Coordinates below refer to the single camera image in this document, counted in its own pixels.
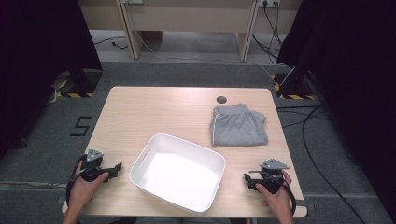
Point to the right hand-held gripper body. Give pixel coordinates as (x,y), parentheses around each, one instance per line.
(271,179)

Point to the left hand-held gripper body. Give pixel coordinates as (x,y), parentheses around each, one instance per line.
(91,165)

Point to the grey pants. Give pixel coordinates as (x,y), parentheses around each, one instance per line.
(238,127)

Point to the white plastic basket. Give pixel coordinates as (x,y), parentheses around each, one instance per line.
(179,177)

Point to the person's right hand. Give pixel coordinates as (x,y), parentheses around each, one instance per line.
(280,200)

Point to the person's left hand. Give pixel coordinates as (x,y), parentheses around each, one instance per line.
(81,192)

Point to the stand base with striped tape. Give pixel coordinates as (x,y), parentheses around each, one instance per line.
(79,85)
(294,87)

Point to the black curtain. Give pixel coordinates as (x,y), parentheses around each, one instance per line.
(351,77)
(37,62)

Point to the white power strip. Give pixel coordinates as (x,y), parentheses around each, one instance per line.
(133,1)

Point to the white wall socket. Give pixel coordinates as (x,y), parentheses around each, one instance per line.
(269,2)

